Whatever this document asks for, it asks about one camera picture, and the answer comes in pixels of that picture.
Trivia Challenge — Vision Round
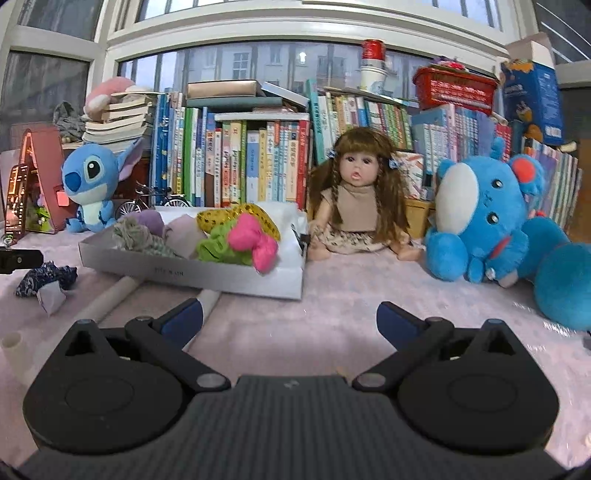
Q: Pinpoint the white flat book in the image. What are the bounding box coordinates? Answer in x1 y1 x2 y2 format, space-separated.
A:
214 111 310 123

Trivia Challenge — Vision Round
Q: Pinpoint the large blue and white plush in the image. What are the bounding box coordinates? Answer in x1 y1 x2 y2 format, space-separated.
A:
423 136 591 331

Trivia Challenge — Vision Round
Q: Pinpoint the pale lilac cloth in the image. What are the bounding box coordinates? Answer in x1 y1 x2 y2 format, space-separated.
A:
36 282 68 317

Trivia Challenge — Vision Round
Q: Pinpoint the patterned gift box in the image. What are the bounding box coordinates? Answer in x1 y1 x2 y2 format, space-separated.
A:
396 150 426 199

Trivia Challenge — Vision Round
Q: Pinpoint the stack of worn paperback books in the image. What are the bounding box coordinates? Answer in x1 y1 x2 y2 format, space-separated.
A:
82 95 156 149

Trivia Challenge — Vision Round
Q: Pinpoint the blue printed carton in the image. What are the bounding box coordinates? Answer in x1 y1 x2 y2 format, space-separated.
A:
501 60 565 147

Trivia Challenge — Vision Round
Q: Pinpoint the black binder clip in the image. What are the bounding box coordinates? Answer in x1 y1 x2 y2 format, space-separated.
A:
290 223 311 257

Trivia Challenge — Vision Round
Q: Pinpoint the green checked cloth bundle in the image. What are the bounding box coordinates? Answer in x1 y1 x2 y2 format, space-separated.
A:
112 216 179 258

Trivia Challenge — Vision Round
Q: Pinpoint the miniature model bicycle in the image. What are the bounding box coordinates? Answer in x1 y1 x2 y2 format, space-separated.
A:
115 181 191 220

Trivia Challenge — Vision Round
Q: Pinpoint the row of slanted pale books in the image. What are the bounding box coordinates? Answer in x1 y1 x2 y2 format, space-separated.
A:
521 136 584 232

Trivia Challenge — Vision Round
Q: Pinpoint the pink plush toy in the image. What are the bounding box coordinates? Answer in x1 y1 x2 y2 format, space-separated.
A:
83 77 137 121

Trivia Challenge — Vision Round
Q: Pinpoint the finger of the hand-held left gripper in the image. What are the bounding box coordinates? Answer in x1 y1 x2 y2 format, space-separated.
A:
0 248 45 276

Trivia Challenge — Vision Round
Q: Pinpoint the dark blue patterned cloth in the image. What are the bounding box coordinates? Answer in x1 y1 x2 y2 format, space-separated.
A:
14 261 79 299

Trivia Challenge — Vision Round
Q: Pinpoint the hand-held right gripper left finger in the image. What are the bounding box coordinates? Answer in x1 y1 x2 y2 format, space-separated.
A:
65 299 232 393

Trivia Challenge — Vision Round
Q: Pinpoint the yellow patterned sock bundle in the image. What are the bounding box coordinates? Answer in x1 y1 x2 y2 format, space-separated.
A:
196 203 282 242

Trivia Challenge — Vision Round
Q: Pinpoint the pink and green sock bundle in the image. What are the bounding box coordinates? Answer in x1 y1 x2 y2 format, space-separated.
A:
196 215 280 273

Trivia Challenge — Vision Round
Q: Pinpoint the red and white paper cup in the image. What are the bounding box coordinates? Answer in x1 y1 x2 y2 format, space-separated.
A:
359 39 388 93

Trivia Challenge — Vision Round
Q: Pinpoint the brown-haired baby doll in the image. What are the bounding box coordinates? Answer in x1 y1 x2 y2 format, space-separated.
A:
307 128 426 263

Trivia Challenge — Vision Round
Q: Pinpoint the grey flat book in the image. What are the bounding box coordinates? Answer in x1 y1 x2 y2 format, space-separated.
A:
263 80 310 110

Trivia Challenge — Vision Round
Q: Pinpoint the pink miniature house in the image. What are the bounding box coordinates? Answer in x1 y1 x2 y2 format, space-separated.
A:
0 128 77 237

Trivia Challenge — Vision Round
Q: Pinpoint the grey plush toy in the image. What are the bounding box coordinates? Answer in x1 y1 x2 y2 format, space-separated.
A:
52 102 86 142

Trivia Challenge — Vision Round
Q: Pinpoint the white cardboard box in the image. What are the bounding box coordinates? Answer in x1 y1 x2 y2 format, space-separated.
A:
78 200 309 301

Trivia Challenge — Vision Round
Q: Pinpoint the row of leaning thin books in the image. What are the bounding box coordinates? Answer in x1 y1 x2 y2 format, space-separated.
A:
305 78 414 154

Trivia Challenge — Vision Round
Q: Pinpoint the colourful decoration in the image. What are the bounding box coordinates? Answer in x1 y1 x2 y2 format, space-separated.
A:
429 56 467 73

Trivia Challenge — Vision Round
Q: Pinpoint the pale pink sock bundle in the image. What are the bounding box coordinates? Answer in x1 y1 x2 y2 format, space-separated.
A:
162 215 209 260

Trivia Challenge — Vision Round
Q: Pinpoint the purple sock bundle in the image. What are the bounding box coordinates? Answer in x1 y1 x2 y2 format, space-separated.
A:
137 210 166 237

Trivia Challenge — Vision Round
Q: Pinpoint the plain cardboard box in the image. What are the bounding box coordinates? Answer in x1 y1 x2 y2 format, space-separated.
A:
505 33 557 66

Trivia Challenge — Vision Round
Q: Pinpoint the red plastic basket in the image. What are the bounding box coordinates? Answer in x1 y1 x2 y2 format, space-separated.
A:
412 66 500 116

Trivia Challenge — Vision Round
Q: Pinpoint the row of blue-spined books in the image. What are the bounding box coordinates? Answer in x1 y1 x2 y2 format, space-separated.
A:
410 104 514 191

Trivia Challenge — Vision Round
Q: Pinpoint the blue big-eared alien plush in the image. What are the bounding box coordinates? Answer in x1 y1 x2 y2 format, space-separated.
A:
61 137 145 234

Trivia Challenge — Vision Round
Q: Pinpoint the wooden box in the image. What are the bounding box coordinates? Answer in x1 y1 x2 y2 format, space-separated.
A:
406 198 435 239

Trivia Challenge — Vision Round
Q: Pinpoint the row of upright picture books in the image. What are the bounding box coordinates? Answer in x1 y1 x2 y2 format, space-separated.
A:
150 92 315 211

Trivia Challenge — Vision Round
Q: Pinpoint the dark green flat book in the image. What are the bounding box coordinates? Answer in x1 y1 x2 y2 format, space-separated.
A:
185 95 297 112

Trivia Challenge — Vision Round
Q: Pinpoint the gold flat box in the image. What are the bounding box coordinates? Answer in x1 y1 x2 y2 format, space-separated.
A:
185 79 265 100

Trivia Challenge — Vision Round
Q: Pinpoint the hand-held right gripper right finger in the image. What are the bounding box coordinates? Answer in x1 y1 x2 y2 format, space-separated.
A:
352 301 525 393

